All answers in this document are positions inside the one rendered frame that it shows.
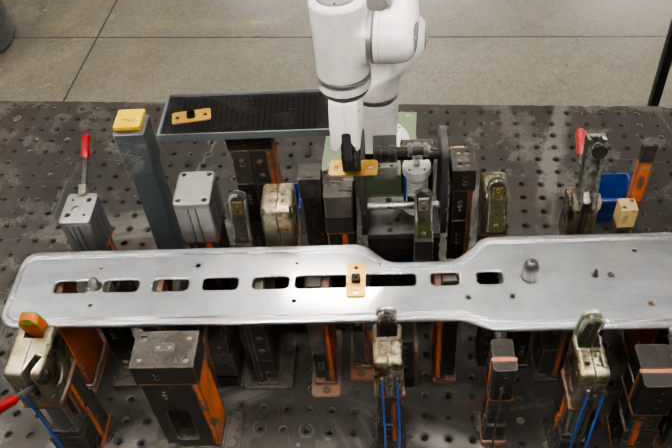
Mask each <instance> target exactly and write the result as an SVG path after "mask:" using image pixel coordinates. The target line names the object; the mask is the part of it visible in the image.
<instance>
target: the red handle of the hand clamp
mask: <svg viewBox="0 0 672 448"><path fill-rule="evenodd" d="M585 137H586V130H584V129H583V128H578V129H577V131H575V139H576V152H577V156H578V162H579V175H580V169H581V162H582V156H583V150H584V143H585ZM590 203H592V199H591V198H590V191H584V194H583V201H582V205H589V204H590Z"/></svg>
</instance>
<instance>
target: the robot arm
mask: <svg viewBox="0 0 672 448"><path fill-rule="evenodd" d="M387 6H389V7H390V9H385V8H386V7H387ZM308 9H309V17H310V25H311V33H312V41H313V48H314V56H315V64H316V72H317V79H318V87H319V89H320V91H321V92H322V93H323V95H324V96H325V97H326V98H327V99H328V113H329V128H330V141H331V149H332V151H338V150H339V148H340V147H341V152H342V153H341V158H342V167H343V171H344V172H359V171H361V161H362V149H361V136H362V129H364V133H365V151H366V154H373V135H396V141H397V147H400V142H401V139H403V140H409V135H408V133H407V131H406V130H405V129H404V128H403V127H402V126H401V125H400V124H398V95H399V80H400V77H401V75H402V74H404V73H405V72H406V71H407V70H408V69H410V68H411V67H412V66H413V65H414V64H415V63H416V62H417V61H418V60H419V59H420V57H421V56H422V54H423V53H424V51H425V48H426V47H427V41H428V26H427V24H426V22H425V20H424V18H423V17H422V16H421V15H420V10H419V0H308Z"/></svg>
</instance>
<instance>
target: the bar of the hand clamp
mask: <svg viewBox="0 0 672 448"><path fill-rule="evenodd" d="M607 140H608V139H607V137H606V135H605V133H590V134H586V137H585V143H584V150H583V156H582V162H581V169H580V175H579V182H578V188H577V197H578V207H577V211H581V207H582V201H583V194H584V191H591V195H590V198H591V199H592V203H590V204H589V206H590V209H591V211H595V208H596V202H597V196H598V191H599V185H600V179H601V174H602V168H603V162H604V157H606V156H607V154H608V150H607V148H606V145H607Z"/></svg>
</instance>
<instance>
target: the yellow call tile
mask: <svg viewBox="0 0 672 448"><path fill-rule="evenodd" d="M145 113H146V112H145V109H129V110H118V113H117V116H116V119H115V122H114V125H113V130H114V131H130V130H141V127H142V123H143V120H144V117H145Z"/></svg>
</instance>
